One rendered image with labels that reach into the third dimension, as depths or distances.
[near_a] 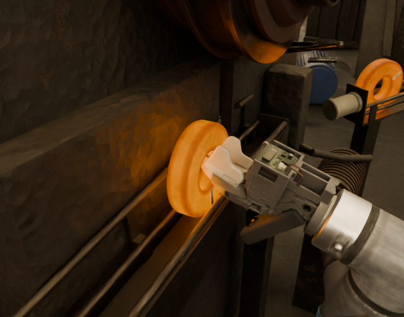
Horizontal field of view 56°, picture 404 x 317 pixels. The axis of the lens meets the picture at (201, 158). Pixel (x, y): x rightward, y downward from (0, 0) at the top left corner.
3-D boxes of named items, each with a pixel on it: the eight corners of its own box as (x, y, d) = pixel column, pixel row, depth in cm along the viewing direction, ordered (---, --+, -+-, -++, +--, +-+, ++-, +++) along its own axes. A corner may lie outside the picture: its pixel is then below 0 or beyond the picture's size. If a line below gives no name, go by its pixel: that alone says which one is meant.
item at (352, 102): (321, 116, 107) (322, 96, 103) (345, 107, 109) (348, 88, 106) (335, 124, 102) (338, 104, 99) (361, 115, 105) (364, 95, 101)
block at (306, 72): (254, 156, 102) (262, 68, 90) (266, 144, 108) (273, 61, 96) (293, 166, 97) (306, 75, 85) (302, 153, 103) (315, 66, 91)
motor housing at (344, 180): (284, 309, 125) (306, 173, 99) (303, 266, 142) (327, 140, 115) (323, 326, 120) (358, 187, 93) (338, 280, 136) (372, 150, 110)
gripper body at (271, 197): (269, 135, 56) (345, 175, 53) (251, 177, 61) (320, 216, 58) (249, 158, 50) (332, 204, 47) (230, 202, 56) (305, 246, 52)
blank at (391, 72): (361, 121, 113) (369, 125, 110) (345, 85, 103) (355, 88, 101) (398, 85, 113) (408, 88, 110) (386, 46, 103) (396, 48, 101)
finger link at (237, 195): (223, 162, 58) (272, 190, 56) (220, 171, 59) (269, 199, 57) (208, 177, 55) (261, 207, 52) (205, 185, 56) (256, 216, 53)
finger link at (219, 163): (202, 127, 57) (256, 156, 54) (194, 157, 61) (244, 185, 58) (191, 135, 55) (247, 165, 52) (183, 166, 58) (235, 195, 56)
